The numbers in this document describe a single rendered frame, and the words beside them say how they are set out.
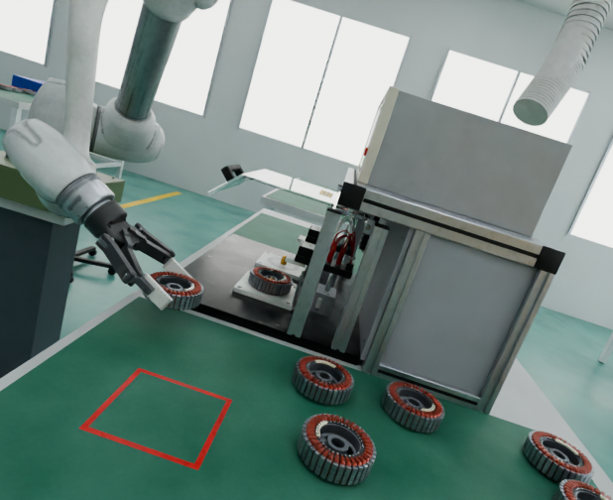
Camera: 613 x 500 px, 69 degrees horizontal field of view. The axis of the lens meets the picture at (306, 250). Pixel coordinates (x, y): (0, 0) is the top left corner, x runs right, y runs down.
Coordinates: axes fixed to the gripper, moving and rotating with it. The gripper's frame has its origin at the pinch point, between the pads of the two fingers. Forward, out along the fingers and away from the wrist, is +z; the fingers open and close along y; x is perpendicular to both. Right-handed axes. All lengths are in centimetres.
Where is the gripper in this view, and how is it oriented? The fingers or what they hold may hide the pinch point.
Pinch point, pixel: (173, 288)
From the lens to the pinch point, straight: 91.2
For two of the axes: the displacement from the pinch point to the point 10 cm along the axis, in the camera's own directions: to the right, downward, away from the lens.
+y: -1.1, 2.2, -9.7
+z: 6.8, 7.3, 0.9
